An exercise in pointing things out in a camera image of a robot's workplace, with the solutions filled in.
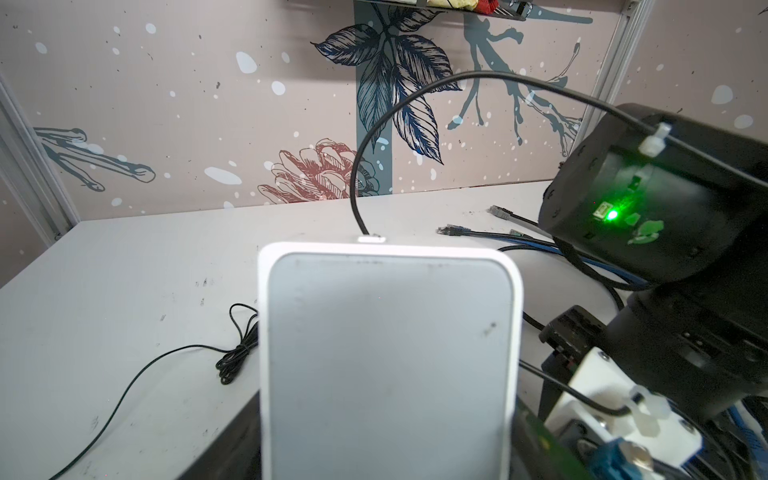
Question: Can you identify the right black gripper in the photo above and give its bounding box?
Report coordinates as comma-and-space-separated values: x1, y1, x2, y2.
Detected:
538, 305, 605, 384

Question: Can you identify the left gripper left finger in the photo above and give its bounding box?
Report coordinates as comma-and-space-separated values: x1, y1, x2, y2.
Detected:
179, 392, 262, 480

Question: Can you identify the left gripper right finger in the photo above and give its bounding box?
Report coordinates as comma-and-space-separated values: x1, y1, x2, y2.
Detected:
509, 397, 576, 479

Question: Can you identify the black power adapter with cable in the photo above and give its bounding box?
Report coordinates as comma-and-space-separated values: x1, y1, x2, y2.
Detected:
349, 70, 768, 236

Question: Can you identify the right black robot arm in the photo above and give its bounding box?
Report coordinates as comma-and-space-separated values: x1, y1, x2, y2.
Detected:
538, 104, 767, 420

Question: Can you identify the red cassava chips bag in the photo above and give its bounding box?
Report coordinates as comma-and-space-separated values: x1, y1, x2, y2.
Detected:
389, 0, 499, 14

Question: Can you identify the black looped ethernet cable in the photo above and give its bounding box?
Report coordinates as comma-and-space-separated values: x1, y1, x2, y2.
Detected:
496, 242, 628, 331

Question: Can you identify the blue ethernet cable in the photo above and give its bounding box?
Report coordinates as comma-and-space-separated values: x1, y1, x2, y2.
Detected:
436, 224, 652, 288

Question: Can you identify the dark ethernet cable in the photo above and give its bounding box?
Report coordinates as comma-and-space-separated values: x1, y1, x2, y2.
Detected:
487, 204, 550, 232

